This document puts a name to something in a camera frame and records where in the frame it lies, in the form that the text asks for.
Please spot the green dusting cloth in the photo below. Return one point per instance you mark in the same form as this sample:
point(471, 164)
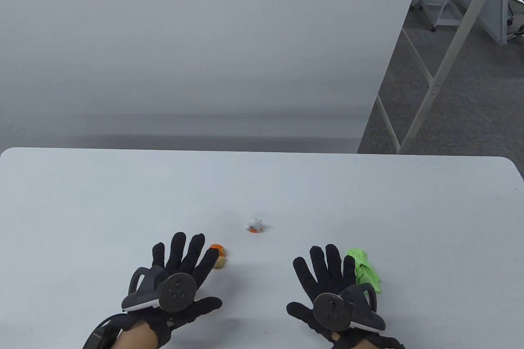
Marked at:
point(366, 271)

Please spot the person's left forearm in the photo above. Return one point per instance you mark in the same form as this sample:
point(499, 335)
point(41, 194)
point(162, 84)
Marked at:
point(137, 336)

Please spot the orange capped dog ornament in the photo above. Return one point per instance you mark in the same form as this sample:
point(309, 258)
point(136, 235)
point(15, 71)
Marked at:
point(219, 257)

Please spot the white metal support frame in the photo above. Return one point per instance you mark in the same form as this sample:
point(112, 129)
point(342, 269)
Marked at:
point(454, 46)

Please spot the person's right hand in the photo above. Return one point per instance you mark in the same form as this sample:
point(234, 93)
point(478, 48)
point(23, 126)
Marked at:
point(323, 273)

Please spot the black right hand controller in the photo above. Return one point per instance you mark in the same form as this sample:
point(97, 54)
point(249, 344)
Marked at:
point(333, 310)

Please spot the black left hand controller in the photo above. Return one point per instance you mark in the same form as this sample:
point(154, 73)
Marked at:
point(176, 291)

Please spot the person's right forearm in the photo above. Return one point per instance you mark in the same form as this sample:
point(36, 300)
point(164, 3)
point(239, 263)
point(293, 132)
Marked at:
point(335, 337)

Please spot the person's left hand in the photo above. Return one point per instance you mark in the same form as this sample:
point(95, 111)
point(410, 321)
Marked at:
point(192, 261)

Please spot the large white backdrop board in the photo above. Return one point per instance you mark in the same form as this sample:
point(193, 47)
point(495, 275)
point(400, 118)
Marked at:
point(204, 46)

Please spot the small white cat ornament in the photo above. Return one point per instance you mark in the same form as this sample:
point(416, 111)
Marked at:
point(254, 224)

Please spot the black hand controller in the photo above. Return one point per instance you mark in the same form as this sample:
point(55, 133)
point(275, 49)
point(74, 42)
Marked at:
point(333, 310)
point(176, 291)

